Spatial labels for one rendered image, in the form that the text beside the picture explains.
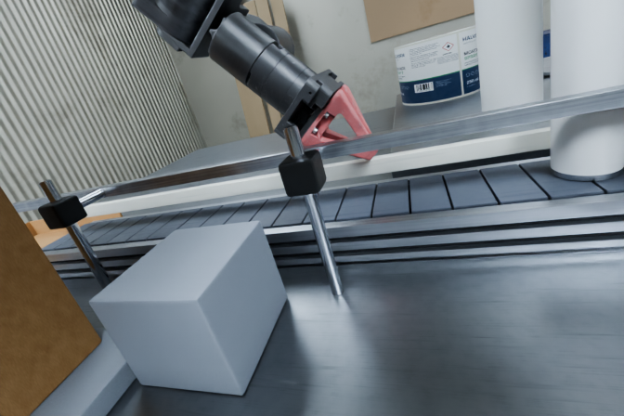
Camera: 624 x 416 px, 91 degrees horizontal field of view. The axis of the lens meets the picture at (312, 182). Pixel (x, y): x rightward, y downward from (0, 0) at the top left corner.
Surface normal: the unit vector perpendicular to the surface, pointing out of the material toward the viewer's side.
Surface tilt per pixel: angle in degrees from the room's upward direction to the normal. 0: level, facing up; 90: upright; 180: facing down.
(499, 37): 90
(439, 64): 90
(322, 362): 0
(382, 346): 0
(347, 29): 90
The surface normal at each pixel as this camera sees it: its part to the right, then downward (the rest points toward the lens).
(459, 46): 0.11, 0.32
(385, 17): -0.24, 0.39
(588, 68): -0.61, 0.42
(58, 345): 0.94, -0.15
